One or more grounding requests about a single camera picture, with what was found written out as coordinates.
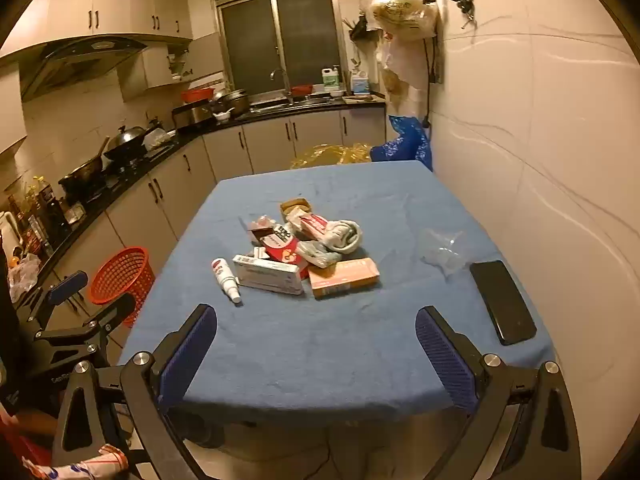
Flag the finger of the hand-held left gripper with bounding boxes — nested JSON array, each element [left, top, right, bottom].
[[17, 270, 89, 328], [35, 292, 137, 346]]

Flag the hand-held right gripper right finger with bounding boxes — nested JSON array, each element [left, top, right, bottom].
[[415, 306, 583, 480]]

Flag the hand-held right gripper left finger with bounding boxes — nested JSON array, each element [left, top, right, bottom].
[[50, 304, 221, 480]]

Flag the red plastic basket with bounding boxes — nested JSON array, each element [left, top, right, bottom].
[[89, 246, 157, 328]]

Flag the white spray bottle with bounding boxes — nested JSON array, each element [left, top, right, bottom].
[[211, 257, 243, 305]]

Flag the white medicine box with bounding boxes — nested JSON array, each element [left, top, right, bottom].
[[232, 254, 306, 296]]

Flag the pink cardboard box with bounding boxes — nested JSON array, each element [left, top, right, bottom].
[[307, 257, 380, 300]]

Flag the red white box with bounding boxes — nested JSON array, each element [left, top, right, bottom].
[[262, 235, 311, 281]]

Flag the grey wrapper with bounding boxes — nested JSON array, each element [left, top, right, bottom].
[[297, 219, 363, 267]]

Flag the small tan cardboard box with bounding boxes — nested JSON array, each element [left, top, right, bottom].
[[280, 199, 311, 221]]

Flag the person's left forearm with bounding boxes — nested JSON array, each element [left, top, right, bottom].
[[0, 410, 56, 480]]

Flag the crumpled plastic bags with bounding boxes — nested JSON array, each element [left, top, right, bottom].
[[7, 252, 41, 303]]

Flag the group of condiment bottles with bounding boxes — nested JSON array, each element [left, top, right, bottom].
[[5, 175, 71, 256]]

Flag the black smartphone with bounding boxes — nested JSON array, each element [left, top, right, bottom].
[[469, 260, 538, 347]]

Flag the white rice cooker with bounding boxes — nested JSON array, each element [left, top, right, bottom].
[[0, 210, 21, 261]]

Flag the patterned white bag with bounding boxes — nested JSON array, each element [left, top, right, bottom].
[[25, 442, 128, 480]]

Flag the clear plastic bag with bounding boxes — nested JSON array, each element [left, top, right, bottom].
[[419, 228, 471, 277]]

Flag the dark wok with spatula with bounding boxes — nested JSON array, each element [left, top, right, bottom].
[[57, 136, 111, 193]]

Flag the blue tablecloth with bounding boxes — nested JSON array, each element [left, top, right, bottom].
[[117, 160, 556, 416]]

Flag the gas stove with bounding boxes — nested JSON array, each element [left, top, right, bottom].
[[60, 152, 151, 201]]

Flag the wok with metal lid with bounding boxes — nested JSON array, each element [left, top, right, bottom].
[[102, 125, 163, 161]]

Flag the clear bag of food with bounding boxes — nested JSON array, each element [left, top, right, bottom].
[[145, 129, 173, 151]]

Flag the cream lower kitchen cabinets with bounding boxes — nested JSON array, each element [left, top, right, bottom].
[[0, 95, 388, 341]]

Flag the steel box appliance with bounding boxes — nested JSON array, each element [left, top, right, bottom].
[[171, 101, 213, 131]]

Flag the blue plastic bag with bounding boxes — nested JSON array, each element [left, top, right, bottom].
[[370, 115, 433, 171]]

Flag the black range hood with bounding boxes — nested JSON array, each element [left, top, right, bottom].
[[20, 35, 148, 103]]

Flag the red plastic basin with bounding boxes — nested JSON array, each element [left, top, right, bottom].
[[181, 87, 216, 105]]

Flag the yellow plastic bag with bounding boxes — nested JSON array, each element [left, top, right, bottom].
[[290, 142, 376, 171]]

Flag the stacked metal pots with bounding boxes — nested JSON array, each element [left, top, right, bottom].
[[212, 89, 251, 116]]

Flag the steel sink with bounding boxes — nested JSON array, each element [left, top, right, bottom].
[[250, 97, 331, 113]]

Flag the metal faucet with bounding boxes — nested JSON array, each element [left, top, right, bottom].
[[270, 67, 292, 103]]

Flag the white hanging plastic bags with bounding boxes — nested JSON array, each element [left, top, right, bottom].
[[377, 35, 431, 116]]

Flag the kitchen window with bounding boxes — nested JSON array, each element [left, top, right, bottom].
[[212, 0, 343, 96]]

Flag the large hanging plastic bag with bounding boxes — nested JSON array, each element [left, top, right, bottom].
[[369, 0, 441, 43]]

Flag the black cable with plug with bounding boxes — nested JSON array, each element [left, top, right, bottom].
[[422, 37, 443, 128]]

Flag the black wall rack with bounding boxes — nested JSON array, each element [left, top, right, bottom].
[[342, 15, 383, 43]]

